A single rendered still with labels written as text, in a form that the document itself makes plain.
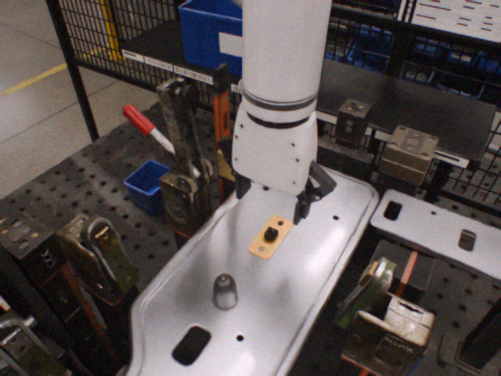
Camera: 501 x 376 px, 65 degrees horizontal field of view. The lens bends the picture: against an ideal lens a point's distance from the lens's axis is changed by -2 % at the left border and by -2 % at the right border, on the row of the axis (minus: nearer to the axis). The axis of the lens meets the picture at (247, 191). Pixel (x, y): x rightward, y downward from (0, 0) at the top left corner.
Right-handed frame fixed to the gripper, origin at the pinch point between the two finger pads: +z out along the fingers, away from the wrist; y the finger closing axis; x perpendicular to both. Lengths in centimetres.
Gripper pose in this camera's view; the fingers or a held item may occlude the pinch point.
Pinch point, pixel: (271, 200)
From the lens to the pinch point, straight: 56.6
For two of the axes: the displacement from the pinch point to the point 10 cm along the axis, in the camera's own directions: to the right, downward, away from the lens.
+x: 5.2, -5.9, 6.1
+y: 8.5, 3.7, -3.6
